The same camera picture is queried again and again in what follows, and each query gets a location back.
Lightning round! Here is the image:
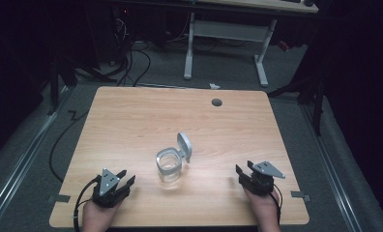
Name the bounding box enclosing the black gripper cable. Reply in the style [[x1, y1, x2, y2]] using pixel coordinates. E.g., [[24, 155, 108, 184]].
[[271, 183, 284, 226], [72, 178, 103, 232]]

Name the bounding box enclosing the grey tape strip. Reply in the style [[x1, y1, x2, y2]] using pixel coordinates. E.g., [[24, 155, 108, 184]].
[[46, 193, 72, 205], [290, 189, 311, 203]]

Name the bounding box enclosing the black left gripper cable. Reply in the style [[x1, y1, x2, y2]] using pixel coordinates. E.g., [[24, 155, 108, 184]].
[[72, 178, 103, 232]]

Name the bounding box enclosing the black stand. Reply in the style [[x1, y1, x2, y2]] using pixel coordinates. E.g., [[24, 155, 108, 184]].
[[267, 64, 329, 137], [45, 54, 81, 117]]

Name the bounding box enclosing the black floor cable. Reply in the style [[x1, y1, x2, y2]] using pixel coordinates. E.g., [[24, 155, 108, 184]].
[[48, 109, 91, 184]]

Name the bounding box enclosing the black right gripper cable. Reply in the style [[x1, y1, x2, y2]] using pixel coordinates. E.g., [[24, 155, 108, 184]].
[[271, 183, 284, 226]]

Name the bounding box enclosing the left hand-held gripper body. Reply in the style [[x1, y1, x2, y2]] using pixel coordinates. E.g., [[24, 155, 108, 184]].
[[91, 167, 132, 209]]

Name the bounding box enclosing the metal floor rail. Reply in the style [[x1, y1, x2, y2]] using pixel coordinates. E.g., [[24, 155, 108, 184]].
[[0, 86, 72, 226], [300, 104, 363, 232]]

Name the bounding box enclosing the clear glass jar grey lid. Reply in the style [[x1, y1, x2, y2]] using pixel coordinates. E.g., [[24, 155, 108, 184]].
[[155, 131, 193, 188]]

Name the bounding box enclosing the person's left hand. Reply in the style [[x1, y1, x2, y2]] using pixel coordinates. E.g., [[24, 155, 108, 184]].
[[81, 196, 124, 232]]

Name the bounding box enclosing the white-framed desk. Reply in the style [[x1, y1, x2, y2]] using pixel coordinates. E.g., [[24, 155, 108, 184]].
[[183, 0, 320, 88]]

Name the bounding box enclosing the person's right hand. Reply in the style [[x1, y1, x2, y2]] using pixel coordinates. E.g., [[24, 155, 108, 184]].
[[243, 188, 281, 232]]

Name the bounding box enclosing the black cable bundle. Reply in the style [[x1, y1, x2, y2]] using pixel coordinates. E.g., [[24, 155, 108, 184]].
[[110, 13, 153, 88]]

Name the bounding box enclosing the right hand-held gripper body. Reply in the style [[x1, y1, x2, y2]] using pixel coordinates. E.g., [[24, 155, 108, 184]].
[[239, 160, 286, 198]]

